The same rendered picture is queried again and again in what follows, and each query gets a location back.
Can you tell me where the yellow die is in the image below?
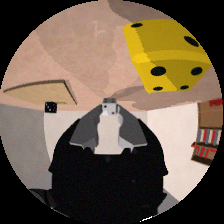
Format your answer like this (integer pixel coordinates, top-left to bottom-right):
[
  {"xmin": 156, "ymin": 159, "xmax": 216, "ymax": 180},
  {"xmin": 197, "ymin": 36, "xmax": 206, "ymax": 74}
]
[{"xmin": 122, "ymin": 19, "xmax": 212, "ymax": 93}]

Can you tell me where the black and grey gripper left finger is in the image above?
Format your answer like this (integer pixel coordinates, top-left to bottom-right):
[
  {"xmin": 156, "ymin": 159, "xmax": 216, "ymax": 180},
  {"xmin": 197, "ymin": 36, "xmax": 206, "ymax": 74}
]
[{"xmin": 48, "ymin": 104, "xmax": 103, "ymax": 173}]

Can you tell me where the tan square mat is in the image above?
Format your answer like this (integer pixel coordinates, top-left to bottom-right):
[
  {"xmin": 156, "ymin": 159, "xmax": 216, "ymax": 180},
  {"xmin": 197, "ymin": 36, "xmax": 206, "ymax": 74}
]
[{"xmin": 3, "ymin": 80, "xmax": 77, "ymax": 105}]

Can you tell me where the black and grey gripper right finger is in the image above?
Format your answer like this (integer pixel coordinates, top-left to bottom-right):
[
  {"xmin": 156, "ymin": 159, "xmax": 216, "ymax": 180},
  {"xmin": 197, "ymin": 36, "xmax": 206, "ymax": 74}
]
[{"xmin": 116, "ymin": 104, "xmax": 169, "ymax": 176}]

